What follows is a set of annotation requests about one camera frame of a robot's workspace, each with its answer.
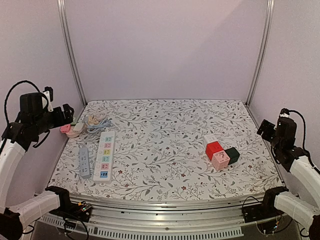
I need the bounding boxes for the bundled light cables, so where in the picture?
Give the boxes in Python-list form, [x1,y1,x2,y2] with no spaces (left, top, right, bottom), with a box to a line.
[72,112,116,135]

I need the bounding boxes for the left aluminium frame post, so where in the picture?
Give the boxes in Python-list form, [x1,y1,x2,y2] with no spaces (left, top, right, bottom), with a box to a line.
[57,0,88,107]

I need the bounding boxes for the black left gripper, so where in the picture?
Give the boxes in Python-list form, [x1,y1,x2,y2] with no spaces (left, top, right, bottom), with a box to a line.
[32,103,74,135]

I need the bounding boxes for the white cube socket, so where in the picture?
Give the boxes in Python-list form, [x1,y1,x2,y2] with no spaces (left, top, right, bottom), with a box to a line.
[203,133,218,149]

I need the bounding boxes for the pink round socket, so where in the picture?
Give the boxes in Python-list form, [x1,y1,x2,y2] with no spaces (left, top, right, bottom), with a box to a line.
[60,124,80,139]

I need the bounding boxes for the white colourful power strip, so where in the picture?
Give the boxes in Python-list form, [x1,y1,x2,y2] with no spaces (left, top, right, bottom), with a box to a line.
[93,131,116,184]

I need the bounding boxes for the red cube socket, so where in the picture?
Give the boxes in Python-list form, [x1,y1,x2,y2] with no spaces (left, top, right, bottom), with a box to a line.
[205,141,224,161]

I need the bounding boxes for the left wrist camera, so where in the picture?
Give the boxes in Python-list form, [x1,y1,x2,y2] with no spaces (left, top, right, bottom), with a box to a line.
[41,86,53,112]

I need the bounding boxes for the pink cube socket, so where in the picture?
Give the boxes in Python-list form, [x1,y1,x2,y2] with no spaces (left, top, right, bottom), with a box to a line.
[211,150,230,171]

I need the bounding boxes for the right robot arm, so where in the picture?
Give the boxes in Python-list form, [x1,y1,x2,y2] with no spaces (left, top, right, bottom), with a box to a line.
[241,108,320,240]

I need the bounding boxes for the grey-blue power strip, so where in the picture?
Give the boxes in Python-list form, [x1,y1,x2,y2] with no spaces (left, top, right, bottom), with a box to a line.
[78,147,91,179]

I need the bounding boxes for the floral table mat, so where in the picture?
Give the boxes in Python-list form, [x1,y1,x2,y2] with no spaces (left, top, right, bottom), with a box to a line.
[49,99,282,202]

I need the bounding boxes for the dark green cube socket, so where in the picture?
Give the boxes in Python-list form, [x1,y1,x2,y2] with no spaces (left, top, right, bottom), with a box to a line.
[224,147,240,165]

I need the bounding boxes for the aluminium frame post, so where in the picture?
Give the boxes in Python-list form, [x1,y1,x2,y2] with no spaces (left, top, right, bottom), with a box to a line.
[57,0,88,107]
[245,0,275,108]

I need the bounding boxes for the right aluminium frame post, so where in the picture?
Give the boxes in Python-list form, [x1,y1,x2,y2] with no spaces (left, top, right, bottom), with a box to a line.
[245,0,275,108]

